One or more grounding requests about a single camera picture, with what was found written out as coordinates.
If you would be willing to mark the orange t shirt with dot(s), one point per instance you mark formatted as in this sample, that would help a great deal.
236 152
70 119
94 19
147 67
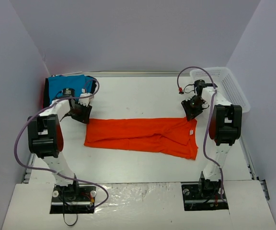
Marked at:
172 136

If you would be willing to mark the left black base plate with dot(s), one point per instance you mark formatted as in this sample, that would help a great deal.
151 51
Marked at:
80 201

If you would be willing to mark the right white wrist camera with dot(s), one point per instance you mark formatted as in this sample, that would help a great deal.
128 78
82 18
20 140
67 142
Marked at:
187 95

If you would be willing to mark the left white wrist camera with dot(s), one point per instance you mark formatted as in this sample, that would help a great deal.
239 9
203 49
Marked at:
85 99

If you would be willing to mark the black folded t shirt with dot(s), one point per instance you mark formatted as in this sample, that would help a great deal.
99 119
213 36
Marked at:
93 83

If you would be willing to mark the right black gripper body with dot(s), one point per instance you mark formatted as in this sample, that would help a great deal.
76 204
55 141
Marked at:
190 110

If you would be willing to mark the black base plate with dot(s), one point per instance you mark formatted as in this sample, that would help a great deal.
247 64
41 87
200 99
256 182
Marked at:
196 199
80 201

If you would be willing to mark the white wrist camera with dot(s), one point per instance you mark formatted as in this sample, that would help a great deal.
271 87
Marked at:
187 95
85 99

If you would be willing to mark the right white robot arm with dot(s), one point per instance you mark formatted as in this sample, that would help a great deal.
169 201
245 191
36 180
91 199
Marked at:
223 129

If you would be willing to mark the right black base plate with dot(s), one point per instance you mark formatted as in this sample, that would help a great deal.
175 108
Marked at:
196 199

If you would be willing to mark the white plastic basket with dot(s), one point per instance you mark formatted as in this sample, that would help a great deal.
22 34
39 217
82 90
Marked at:
227 86

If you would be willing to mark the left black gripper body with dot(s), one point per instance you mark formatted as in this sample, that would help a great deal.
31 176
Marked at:
82 115

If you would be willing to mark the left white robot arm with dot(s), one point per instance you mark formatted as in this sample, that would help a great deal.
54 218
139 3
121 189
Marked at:
45 137

